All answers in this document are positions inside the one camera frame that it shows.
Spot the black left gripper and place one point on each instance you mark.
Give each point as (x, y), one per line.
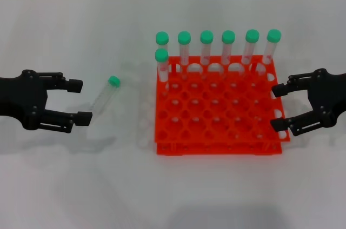
(24, 96)

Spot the clear test tube green cap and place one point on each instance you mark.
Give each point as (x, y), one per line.
(228, 37)
(162, 37)
(252, 36)
(274, 36)
(113, 80)
(207, 37)
(184, 37)
(161, 55)

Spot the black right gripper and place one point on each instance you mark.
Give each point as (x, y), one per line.
(328, 96)

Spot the orange test tube rack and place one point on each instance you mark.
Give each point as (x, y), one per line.
(216, 121)

